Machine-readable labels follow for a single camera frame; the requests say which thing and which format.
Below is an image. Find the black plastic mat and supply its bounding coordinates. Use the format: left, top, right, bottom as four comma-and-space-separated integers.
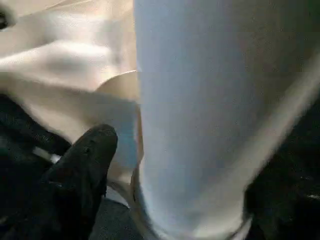
0, 92, 320, 240

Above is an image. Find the white plastic table top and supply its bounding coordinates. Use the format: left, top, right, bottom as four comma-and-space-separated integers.
0, 0, 151, 208

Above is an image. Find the white plastic table leg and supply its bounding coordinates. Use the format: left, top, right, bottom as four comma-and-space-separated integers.
133, 0, 320, 240

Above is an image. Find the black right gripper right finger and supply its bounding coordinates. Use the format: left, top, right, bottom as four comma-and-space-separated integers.
244, 159, 320, 240

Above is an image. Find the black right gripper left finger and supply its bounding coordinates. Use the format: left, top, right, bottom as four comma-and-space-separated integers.
3, 124, 119, 240

